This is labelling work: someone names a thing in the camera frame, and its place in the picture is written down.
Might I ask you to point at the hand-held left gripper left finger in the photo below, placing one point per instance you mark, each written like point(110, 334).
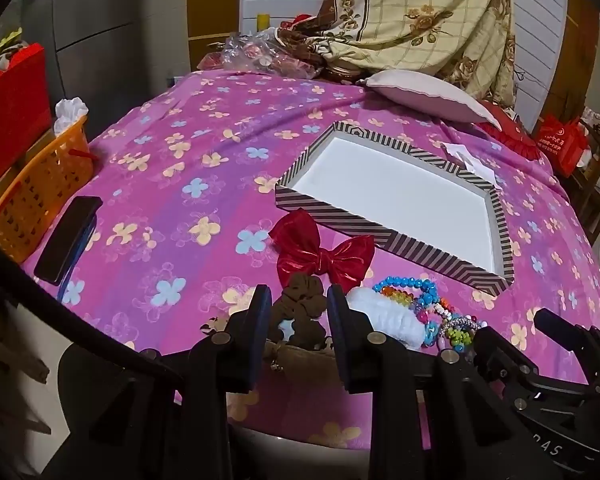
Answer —
point(260, 340)

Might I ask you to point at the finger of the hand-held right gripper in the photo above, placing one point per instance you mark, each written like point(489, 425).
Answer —
point(497, 352)
point(560, 325)

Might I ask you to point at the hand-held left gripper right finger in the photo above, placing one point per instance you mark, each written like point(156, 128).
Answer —
point(339, 332)

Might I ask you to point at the burlap bow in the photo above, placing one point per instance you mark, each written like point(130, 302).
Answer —
point(300, 357)

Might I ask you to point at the brown scrunchie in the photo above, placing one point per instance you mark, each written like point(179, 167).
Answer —
point(300, 300)

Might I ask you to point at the white fluffy scrunchie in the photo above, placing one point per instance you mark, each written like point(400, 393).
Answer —
point(390, 315)

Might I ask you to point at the striped cardboard box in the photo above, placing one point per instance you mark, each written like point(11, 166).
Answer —
point(405, 195)

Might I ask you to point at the red satin bow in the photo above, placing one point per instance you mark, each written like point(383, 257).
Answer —
point(300, 240)

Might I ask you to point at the red gift bag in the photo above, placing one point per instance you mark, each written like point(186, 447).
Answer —
point(565, 145)

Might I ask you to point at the white paper card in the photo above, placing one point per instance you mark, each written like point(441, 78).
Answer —
point(467, 157)

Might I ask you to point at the red cushion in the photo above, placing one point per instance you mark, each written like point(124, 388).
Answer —
point(510, 130)

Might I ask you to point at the black phone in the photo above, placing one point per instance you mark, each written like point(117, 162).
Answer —
point(67, 240)

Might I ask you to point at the pink floral blanket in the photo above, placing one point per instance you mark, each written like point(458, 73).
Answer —
point(180, 125)

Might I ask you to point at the orange plastic basket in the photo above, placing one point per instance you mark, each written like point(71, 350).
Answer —
point(35, 195)

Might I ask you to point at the clear plastic bag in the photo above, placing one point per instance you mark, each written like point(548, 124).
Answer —
point(260, 55)

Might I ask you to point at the white cloth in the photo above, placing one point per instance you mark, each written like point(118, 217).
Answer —
point(70, 110)

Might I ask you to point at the yellow floral quilt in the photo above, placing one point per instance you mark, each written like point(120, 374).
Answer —
point(420, 5)

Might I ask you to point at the yellow wooden door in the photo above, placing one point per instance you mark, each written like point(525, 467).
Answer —
point(210, 5)

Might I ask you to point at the grey cabinet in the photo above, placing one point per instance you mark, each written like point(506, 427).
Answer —
point(105, 10)

